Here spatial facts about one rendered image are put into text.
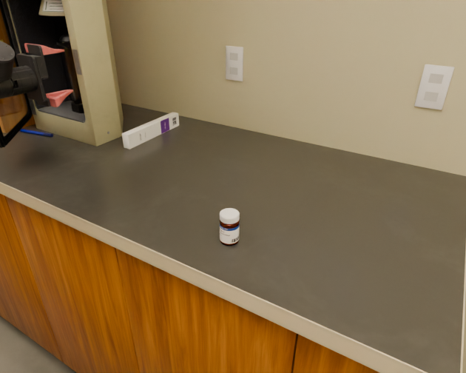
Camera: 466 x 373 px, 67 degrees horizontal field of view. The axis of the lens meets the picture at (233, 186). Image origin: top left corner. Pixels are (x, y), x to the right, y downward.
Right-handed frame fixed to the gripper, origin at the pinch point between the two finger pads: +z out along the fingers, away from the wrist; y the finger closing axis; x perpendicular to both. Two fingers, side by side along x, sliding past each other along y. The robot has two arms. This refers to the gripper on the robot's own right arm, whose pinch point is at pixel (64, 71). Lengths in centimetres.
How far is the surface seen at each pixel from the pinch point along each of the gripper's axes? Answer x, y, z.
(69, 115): 23.3, -19.0, 13.6
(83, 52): 9.4, 2.0, 13.7
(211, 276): -56, -27, -17
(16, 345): 52, -120, -19
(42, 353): 38, -120, -15
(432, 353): -91, -27, -13
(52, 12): 20.3, 11.8, 14.0
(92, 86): 9.5, -7.8, 14.3
